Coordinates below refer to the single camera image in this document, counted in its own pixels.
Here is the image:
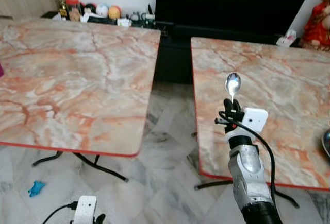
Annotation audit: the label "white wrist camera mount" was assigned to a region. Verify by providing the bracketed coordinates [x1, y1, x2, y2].
[225, 108, 269, 142]
[73, 196, 98, 224]

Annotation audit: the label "marble table with steel plates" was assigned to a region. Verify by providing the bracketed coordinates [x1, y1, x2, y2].
[190, 37, 330, 209]

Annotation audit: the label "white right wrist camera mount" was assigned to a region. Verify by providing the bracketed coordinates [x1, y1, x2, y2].
[225, 108, 269, 142]

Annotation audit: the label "shiny steel spoon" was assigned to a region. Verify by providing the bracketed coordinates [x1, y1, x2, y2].
[225, 73, 242, 101]

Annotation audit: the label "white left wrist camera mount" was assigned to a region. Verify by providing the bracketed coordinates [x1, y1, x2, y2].
[73, 196, 98, 224]

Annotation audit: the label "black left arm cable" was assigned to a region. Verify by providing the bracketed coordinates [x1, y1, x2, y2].
[42, 201, 78, 224]

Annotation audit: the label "small blue floor object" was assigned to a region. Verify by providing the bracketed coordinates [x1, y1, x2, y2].
[28, 180, 46, 198]

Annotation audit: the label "white blue round ornament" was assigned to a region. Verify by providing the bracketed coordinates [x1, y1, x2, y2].
[96, 3, 109, 18]

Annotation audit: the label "white pink tissue packet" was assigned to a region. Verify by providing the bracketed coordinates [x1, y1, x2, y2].
[276, 29, 298, 47]

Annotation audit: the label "orange round ornament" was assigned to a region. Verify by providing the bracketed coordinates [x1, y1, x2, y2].
[108, 5, 123, 20]

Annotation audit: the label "gold trophy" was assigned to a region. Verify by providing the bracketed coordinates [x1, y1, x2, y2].
[54, 0, 69, 20]

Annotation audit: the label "stacked steel plates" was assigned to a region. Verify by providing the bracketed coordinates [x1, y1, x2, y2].
[322, 130, 330, 159]

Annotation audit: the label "small white box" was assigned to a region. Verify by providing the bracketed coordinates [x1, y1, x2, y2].
[117, 18, 133, 28]

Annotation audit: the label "red lidded glass jar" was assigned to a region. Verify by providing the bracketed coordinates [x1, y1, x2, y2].
[66, 0, 83, 22]

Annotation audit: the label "large marble folding table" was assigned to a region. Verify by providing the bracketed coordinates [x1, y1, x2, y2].
[0, 18, 162, 183]

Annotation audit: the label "red and gold figurine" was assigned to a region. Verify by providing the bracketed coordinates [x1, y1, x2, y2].
[300, 0, 330, 50]

